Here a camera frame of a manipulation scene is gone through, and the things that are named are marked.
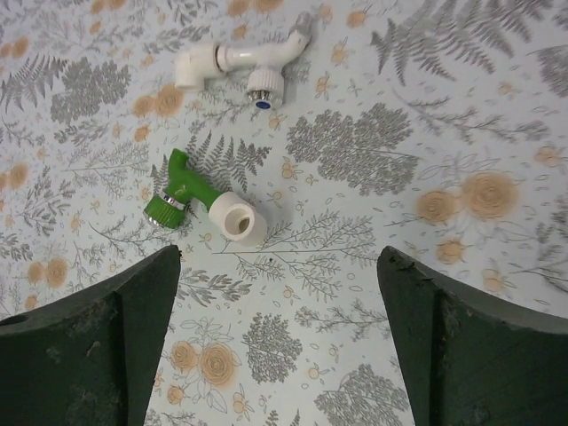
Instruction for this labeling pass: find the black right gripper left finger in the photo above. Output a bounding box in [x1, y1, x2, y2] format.
[1, 245, 181, 425]

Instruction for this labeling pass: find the green faucet chrome knob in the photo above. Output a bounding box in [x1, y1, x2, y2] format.
[144, 148, 222, 229]

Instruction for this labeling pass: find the white faucet with elbow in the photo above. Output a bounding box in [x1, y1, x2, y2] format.
[174, 12, 312, 111]

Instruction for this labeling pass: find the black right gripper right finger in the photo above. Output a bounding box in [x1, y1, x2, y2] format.
[377, 246, 567, 425]

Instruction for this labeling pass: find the floral patterned table mat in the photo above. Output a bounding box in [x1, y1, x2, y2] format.
[1, 1, 567, 425]

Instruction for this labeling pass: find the white PVC elbow fitting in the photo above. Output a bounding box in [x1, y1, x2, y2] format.
[209, 192, 267, 247]

